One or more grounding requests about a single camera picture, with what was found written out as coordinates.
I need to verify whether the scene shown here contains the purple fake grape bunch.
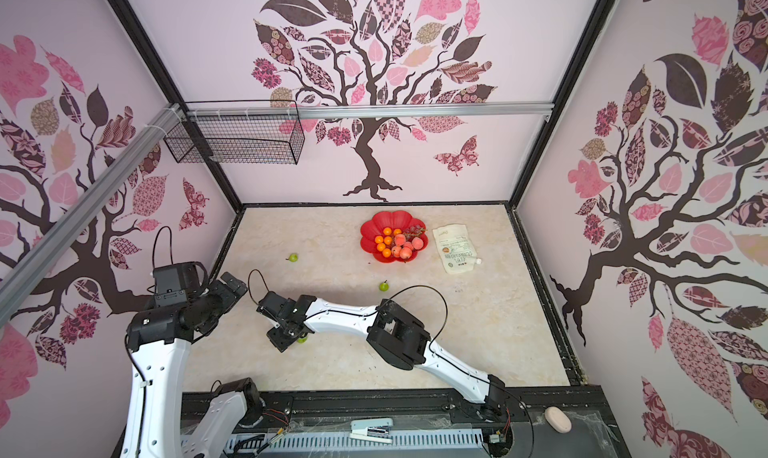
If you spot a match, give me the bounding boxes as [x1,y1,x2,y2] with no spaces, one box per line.
[403,224,427,241]

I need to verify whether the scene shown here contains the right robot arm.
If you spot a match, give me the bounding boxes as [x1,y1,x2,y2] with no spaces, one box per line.
[257,291,509,420]

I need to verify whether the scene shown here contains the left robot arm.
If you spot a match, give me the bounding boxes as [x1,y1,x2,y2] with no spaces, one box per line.
[117,261,262,457]

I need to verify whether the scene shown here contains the red flower fruit bowl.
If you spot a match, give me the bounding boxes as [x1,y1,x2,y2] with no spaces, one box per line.
[359,210,429,263]

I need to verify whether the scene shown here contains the black wire basket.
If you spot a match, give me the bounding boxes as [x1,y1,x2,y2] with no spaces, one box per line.
[164,98,305,165]

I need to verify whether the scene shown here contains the aluminium frame rail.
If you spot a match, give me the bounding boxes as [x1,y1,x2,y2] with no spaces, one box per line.
[1,102,554,324]

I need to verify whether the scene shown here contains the white slotted cable duct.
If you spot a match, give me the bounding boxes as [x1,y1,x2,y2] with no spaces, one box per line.
[224,429,488,457]

